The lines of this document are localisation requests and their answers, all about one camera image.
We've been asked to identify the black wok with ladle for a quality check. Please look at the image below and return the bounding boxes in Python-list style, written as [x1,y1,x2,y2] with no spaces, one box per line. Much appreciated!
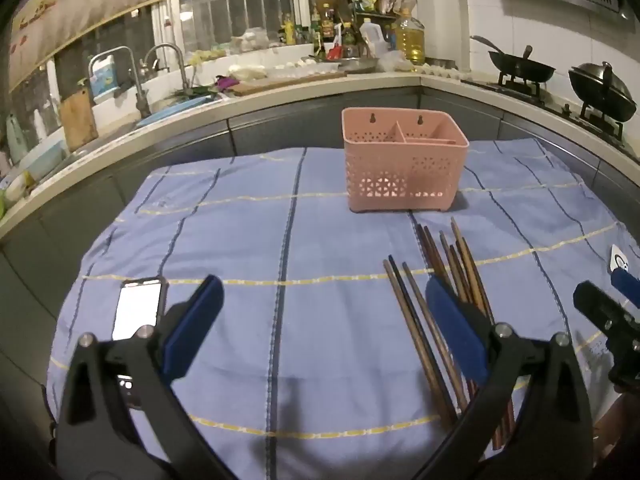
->
[469,35,557,85]

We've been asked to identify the fruit landscape wall poster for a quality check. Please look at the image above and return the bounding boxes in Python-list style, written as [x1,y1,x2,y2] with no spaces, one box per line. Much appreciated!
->
[7,0,167,94]

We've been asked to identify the barred window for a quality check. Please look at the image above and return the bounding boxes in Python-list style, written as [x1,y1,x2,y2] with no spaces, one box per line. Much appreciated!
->
[176,0,297,55]

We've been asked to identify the white marker card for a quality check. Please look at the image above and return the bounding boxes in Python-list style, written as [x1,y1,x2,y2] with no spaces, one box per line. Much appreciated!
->
[609,244,632,273]

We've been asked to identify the tall steel faucet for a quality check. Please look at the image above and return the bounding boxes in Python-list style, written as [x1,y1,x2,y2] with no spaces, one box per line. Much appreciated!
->
[88,46,152,117]

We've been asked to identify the blue checked cloth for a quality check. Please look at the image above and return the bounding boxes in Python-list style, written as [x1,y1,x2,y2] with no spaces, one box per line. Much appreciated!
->
[46,137,640,480]

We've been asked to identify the white blue-label container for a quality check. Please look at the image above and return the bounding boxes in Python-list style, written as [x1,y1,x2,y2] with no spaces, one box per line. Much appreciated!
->
[89,55,122,102]

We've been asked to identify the pink perforated plastic basket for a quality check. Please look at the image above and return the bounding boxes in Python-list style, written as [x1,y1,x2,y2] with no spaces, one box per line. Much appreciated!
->
[341,107,470,215]

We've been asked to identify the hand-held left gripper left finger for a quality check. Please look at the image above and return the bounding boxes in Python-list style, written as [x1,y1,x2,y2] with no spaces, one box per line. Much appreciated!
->
[55,274,236,480]

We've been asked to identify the pale green bottle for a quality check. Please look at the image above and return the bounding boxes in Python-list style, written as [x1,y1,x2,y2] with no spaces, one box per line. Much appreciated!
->
[4,114,27,164]

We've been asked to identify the black pot with lid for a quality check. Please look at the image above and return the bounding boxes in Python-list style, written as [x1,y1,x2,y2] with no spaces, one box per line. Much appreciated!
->
[568,61,639,122]

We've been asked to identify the worn wooden cutting board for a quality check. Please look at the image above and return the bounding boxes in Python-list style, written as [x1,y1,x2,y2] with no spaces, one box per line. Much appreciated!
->
[59,91,100,152]

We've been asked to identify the long wooden chopping board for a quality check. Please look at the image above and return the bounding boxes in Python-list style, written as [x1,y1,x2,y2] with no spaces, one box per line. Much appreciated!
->
[227,69,347,97]

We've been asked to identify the black smartphone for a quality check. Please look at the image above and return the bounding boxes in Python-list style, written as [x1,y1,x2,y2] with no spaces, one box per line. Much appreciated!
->
[110,276,169,408]

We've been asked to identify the white plastic jug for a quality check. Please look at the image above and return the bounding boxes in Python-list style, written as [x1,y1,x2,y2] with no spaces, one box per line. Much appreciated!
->
[359,18,391,57]

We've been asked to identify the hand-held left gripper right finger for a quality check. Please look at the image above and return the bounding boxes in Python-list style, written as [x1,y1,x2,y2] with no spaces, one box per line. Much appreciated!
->
[424,276,596,480]

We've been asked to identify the black gas stove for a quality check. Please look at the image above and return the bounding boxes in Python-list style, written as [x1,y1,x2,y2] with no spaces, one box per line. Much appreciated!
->
[459,76,640,150]

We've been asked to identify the bundle of wooden chopsticks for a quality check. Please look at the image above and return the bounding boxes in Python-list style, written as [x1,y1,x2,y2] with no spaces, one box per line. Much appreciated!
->
[382,217,517,452]

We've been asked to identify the blue plate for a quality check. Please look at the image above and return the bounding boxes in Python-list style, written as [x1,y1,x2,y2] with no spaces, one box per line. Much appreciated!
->
[136,94,217,129]

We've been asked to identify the steel bowl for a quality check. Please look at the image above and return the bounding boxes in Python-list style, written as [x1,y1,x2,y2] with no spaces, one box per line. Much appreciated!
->
[337,56,382,74]

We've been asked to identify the curved steel faucet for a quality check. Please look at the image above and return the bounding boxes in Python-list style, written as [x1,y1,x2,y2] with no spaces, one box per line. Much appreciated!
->
[144,43,195,97]

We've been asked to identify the large cooking oil bottle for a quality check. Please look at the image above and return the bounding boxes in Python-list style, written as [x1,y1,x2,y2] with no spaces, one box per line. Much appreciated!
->
[395,8,427,64]

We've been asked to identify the white egg tray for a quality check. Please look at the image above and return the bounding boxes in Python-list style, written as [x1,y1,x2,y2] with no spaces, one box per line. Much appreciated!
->
[419,61,465,82]

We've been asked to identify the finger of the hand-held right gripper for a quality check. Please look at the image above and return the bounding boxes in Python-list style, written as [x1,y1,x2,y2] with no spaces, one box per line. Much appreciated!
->
[573,281,640,335]
[611,266,640,309]

